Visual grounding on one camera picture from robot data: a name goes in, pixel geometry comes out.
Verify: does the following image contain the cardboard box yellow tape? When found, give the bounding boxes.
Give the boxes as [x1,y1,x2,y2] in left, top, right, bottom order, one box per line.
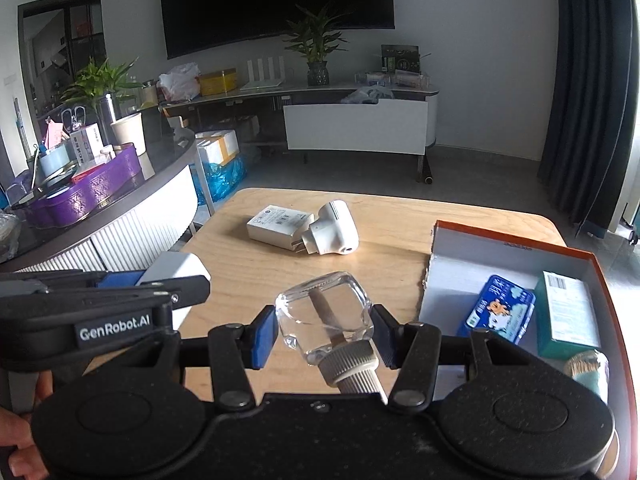
[195,130,240,166]

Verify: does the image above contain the white power adapter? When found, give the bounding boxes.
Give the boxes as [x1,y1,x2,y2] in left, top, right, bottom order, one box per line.
[142,252,211,331]

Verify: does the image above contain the purple tin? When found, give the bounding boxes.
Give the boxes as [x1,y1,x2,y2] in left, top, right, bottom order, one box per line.
[12,142,143,228]

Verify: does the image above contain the curved dark counter white front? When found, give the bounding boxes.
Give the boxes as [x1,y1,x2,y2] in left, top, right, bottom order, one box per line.
[0,127,211,281]

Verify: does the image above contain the black framed glass door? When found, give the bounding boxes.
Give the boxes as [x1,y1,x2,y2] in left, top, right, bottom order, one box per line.
[17,0,108,111]

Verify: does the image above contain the potted bamboo plant steel vase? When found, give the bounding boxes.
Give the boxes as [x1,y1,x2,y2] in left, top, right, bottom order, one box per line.
[60,57,141,146]

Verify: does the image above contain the orange cardboard box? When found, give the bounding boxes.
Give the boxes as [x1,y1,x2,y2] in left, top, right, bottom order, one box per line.
[417,220,626,480]

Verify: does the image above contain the light blue tape roll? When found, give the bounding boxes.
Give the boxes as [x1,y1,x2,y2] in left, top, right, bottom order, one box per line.
[39,140,78,178]

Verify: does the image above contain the white router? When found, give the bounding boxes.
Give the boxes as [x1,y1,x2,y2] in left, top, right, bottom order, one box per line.
[240,57,286,92]

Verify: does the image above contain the white round plug-in device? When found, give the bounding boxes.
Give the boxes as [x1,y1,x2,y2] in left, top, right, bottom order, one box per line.
[300,200,360,257]

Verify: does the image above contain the white paper cup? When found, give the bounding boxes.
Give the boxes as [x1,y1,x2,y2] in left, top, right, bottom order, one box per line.
[110,112,147,156]

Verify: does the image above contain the clear glass bottle white cap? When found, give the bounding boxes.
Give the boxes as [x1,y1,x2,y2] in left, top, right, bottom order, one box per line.
[275,271,388,406]

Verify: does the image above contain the scissors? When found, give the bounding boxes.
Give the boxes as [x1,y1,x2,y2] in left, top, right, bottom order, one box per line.
[61,105,86,131]

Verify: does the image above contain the black television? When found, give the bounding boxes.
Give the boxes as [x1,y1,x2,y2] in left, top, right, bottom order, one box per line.
[158,0,396,60]

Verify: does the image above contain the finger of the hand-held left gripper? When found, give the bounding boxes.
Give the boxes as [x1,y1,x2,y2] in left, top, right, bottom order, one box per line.
[0,269,151,295]
[30,275,212,309]

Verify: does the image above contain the dark printed box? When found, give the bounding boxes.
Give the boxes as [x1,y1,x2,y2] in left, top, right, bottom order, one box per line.
[381,44,421,75]

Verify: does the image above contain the clear plastic container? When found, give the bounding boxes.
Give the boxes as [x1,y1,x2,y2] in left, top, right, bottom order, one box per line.
[355,71,431,88]

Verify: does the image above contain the blue tissue packet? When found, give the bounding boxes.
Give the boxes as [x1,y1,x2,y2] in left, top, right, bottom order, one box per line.
[456,275,537,345]

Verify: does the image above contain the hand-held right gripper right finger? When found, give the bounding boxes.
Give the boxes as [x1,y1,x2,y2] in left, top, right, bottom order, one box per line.
[372,305,506,409]

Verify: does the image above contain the white labelled box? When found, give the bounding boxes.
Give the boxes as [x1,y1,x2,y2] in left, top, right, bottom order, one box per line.
[70,125,103,161]

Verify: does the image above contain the white television cabinet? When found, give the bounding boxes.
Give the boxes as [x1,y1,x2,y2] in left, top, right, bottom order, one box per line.
[160,80,441,181]

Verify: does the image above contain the teal carton box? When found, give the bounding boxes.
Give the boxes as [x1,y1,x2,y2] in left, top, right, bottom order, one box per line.
[534,271,602,361]

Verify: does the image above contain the person's left hand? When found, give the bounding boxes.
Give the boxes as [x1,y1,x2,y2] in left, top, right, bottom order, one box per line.
[0,374,54,480]

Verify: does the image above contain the light blue toothpick jar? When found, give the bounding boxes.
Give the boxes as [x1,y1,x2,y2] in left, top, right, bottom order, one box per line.
[562,350,611,406]

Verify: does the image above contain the dark curtain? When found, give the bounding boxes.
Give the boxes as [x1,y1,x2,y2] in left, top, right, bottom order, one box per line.
[537,0,640,226]

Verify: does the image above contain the blue white plastic bag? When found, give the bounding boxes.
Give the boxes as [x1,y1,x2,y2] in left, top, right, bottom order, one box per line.
[341,85,396,106]

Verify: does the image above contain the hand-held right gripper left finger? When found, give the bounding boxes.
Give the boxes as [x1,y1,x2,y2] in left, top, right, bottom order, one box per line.
[150,305,279,409]

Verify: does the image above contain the flat white charger box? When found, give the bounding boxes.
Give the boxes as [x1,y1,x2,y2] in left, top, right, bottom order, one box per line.
[246,204,316,253]

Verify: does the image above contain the potted bamboo plant dark vase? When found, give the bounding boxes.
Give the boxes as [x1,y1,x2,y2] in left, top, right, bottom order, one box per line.
[282,2,348,87]

